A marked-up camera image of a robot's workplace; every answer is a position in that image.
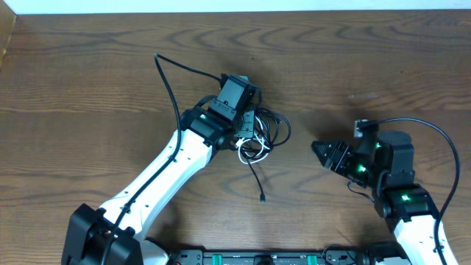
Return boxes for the white usb cable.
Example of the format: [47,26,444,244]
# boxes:
[235,116,272,165]

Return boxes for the black usb cable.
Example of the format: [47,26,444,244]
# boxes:
[235,106,292,161]

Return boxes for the thin black cable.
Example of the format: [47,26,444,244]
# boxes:
[245,158,266,204]

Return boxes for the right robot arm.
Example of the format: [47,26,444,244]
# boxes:
[311,129,457,264]

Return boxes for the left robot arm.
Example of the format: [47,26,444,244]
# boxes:
[61,75,261,264]

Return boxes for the wooden side panel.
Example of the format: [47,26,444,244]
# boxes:
[0,0,17,64]

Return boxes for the right camera cable black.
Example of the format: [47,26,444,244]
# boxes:
[362,117,461,265]

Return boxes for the camera cable black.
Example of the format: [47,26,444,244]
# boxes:
[99,53,224,265]
[362,117,461,265]

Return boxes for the left camera cable black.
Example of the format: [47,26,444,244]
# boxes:
[99,53,224,265]

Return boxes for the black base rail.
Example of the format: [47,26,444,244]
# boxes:
[168,247,370,265]

